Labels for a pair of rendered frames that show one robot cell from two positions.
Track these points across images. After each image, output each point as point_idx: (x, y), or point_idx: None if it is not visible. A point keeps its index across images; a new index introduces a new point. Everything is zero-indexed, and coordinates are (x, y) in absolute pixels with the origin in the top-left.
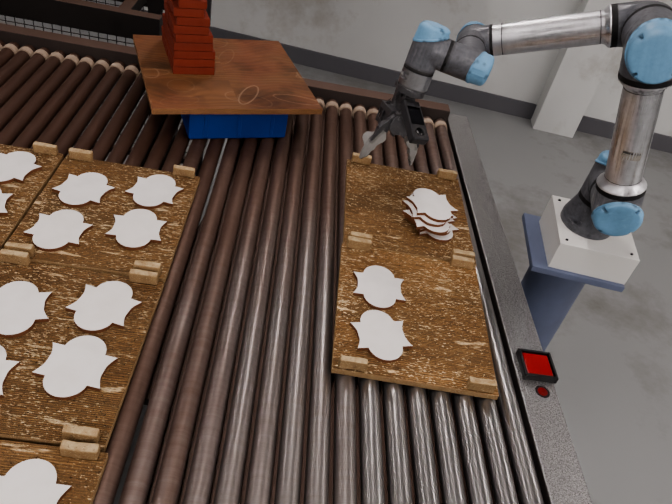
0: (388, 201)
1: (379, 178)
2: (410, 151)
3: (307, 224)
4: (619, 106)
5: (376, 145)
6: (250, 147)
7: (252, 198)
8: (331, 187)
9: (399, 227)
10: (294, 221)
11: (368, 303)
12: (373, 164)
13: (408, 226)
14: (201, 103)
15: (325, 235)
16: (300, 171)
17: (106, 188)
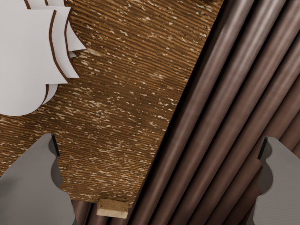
0: (94, 110)
1: (92, 169)
2: (47, 169)
3: (248, 64)
4: None
5: (275, 177)
6: (240, 215)
7: (288, 125)
8: (174, 150)
9: (96, 27)
10: (261, 74)
11: None
12: (92, 200)
13: (74, 28)
14: None
15: (235, 33)
16: (201, 180)
17: None
